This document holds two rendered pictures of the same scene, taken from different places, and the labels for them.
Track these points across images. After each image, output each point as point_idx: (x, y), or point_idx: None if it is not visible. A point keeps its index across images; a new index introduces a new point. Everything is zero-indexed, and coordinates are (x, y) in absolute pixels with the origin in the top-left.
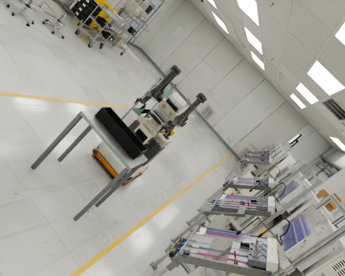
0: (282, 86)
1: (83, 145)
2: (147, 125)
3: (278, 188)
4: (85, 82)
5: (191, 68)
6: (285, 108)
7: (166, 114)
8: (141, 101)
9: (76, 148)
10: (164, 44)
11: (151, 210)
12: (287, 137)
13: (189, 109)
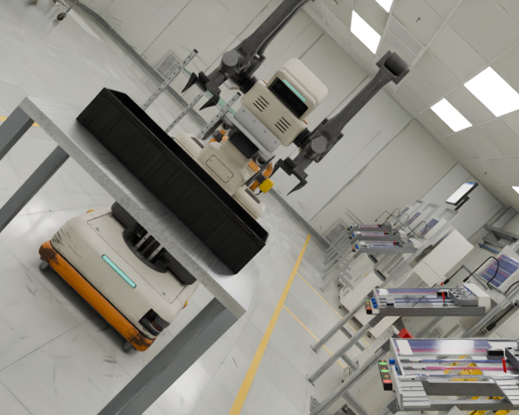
0: (416, 86)
1: (7, 236)
2: (210, 162)
3: (504, 307)
4: None
5: (212, 57)
6: (412, 135)
7: (268, 128)
8: (207, 83)
9: None
10: (150, 4)
11: (224, 409)
12: (418, 193)
13: (358, 103)
